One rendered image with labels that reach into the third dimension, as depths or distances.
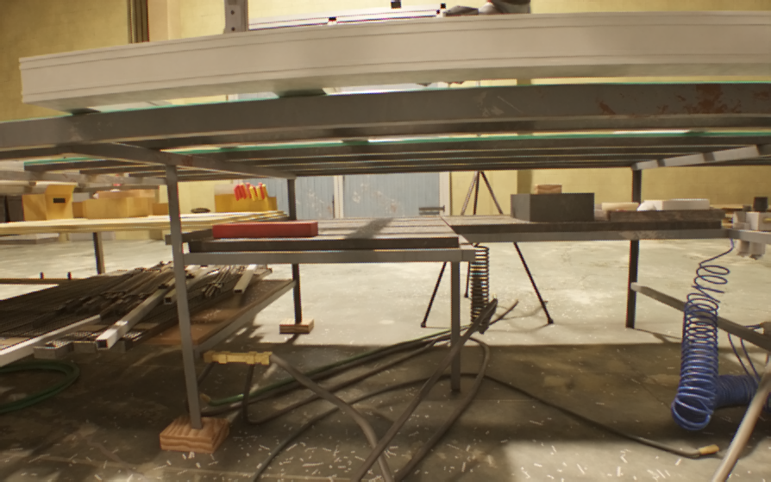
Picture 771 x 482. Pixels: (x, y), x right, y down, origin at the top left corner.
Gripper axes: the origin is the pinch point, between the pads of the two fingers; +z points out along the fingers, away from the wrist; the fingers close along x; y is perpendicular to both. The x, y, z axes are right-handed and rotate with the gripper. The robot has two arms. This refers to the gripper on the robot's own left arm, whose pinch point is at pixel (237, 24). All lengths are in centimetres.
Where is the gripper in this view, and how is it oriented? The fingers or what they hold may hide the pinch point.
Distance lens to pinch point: 68.1
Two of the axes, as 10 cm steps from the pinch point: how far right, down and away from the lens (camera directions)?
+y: -10.0, 0.2, 0.8
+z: 0.3, 9.9, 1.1
